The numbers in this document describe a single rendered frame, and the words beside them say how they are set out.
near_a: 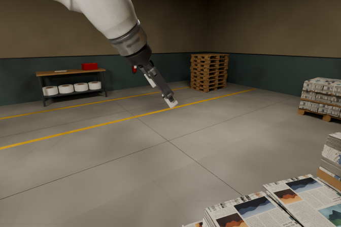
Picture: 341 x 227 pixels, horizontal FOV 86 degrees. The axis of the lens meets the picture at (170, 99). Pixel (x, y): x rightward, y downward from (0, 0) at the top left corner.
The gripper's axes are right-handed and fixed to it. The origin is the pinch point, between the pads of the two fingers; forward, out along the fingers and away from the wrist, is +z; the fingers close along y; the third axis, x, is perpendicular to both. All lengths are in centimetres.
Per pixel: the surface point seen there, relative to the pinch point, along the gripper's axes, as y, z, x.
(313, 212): 48, 51, 18
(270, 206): 39, 47, 7
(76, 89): -499, 244, -163
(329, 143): 35, 54, 47
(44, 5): -628, 49, -79
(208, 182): -33, 204, -9
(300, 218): 47, 47, 12
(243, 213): 36, 41, -3
